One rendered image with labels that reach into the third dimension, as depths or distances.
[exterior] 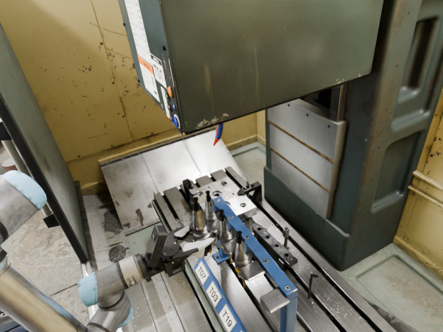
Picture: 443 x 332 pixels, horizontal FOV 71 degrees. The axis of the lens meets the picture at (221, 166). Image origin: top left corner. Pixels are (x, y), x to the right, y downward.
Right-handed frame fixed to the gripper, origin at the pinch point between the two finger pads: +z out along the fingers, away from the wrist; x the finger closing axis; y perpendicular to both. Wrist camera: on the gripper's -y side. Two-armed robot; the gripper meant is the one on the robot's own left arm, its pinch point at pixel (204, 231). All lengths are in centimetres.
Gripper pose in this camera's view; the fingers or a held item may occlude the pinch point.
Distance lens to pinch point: 91.8
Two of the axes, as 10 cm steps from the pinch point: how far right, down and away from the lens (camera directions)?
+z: 8.8, -3.5, 3.1
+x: 4.5, 4.9, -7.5
